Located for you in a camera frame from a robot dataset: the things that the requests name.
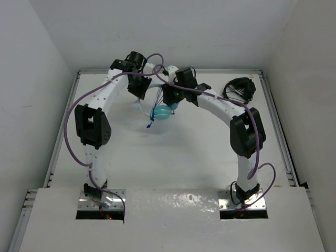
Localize teal over-ear headphones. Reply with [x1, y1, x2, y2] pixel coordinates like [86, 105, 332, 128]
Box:
[136, 83, 179, 128]

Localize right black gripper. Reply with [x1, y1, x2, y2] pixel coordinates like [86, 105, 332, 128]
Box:
[163, 77, 187, 105]

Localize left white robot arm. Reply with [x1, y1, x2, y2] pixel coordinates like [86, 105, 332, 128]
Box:
[75, 51, 154, 200]

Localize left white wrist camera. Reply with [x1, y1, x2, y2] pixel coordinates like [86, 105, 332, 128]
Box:
[143, 62, 157, 75]

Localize blue earphones with thin cable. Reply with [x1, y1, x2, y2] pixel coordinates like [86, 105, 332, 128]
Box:
[146, 87, 171, 129]

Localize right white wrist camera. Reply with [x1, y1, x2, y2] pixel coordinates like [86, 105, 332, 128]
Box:
[162, 65, 178, 83]

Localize metal base plate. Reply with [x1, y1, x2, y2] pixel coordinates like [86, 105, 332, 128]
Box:
[217, 189, 267, 211]
[77, 190, 126, 211]

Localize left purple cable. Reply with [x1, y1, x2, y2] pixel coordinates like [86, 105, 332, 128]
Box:
[64, 53, 166, 211]

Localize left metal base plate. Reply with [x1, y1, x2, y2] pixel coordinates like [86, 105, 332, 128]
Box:
[77, 190, 126, 211]

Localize aluminium table frame rail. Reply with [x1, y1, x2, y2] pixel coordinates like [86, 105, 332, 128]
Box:
[7, 68, 309, 252]

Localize black headphones with coiled cable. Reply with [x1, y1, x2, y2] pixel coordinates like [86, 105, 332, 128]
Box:
[222, 77, 256, 104]

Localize purple cable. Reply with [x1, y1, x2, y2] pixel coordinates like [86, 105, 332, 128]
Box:
[154, 64, 276, 211]
[64, 53, 166, 211]

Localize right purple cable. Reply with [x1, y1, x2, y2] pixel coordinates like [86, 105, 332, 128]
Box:
[154, 64, 276, 211]

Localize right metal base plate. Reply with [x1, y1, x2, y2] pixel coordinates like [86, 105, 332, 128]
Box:
[217, 189, 267, 211]

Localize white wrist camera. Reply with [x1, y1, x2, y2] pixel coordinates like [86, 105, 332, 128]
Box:
[162, 65, 178, 83]
[143, 62, 157, 75]

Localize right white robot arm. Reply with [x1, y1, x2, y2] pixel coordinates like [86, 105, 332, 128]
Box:
[162, 66, 266, 204]

